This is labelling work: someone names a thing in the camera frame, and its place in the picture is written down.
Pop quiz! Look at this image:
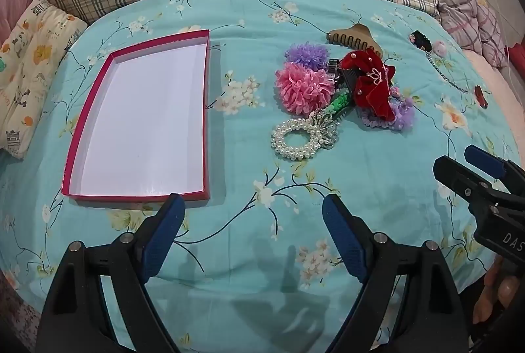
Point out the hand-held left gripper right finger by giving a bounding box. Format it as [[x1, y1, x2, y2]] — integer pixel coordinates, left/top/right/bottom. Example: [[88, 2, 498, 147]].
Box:
[[322, 193, 472, 353]]

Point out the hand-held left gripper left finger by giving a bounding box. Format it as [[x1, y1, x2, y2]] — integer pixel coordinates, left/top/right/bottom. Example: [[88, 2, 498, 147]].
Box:
[[41, 193, 186, 353]]

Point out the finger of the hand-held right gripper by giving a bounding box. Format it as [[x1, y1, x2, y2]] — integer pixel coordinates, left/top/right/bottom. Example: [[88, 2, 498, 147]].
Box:
[[433, 155, 509, 210], [464, 145, 525, 194]]

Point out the purple beaded scrunchie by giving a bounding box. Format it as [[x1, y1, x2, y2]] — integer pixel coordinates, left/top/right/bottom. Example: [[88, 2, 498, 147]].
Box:
[[361, 99, 416, 129]]

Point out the red cardboard box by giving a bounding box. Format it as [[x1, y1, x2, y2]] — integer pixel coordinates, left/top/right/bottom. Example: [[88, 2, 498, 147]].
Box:
[[61, 30, 212, 203]]

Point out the red velvet bow clip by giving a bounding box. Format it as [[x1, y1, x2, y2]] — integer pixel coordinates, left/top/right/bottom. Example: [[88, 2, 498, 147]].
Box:
[[338, 50, 398, 120]]

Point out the black comb hair clip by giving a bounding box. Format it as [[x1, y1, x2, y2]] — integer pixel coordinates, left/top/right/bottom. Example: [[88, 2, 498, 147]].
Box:
[[340, 68, 362, 89]]

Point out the pink flower scrunchie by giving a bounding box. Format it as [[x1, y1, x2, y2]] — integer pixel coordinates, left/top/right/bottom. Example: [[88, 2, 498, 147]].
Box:
[[276, 63, 334, 115]]

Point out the purple flower scrunchie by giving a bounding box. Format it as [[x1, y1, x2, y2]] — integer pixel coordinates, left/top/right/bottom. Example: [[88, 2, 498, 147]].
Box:
[[285, 42, 331, 71]]

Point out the person's right hand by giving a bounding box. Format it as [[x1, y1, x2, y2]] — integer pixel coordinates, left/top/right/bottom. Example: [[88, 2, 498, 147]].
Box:
[[472, 255, 525, 325]]

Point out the white pearl scrunchie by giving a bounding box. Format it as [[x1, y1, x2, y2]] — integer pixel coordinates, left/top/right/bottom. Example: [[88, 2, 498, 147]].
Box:
[[271, 119, 325, 162]]

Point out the red plastic object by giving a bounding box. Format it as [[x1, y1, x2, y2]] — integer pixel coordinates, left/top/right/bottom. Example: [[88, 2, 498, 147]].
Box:
[[505, 43, 525, 69]]

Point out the silver rhinestone crown clip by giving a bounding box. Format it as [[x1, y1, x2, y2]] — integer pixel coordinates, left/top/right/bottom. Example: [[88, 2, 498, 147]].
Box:
[[307, 109, 343, 151]]

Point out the green braided hair band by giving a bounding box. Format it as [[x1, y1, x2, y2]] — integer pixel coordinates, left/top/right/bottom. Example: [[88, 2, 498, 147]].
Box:
[[324, 91, 353, 122]]

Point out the black flowered hair clip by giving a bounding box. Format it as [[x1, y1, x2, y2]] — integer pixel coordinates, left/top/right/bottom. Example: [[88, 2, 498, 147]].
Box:
[[409, 31, 431, 51]]

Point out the pink plaid quilt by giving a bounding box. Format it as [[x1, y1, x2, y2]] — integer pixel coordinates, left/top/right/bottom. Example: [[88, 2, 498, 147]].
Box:
[[435, 0, 509, 69]]

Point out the tan hair claw clip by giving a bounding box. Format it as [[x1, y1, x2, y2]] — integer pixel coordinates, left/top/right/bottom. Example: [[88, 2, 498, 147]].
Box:
[[326, 23, 383, 58]]

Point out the teal floral bedsheet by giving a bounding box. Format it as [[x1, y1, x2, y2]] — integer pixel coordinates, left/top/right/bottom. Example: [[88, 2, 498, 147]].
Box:
[[0, 0, 521, 353]]

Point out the cartoon animal print cushion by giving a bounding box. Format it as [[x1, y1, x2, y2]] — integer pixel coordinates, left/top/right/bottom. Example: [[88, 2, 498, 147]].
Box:
[[0, 0, 88, 160]]

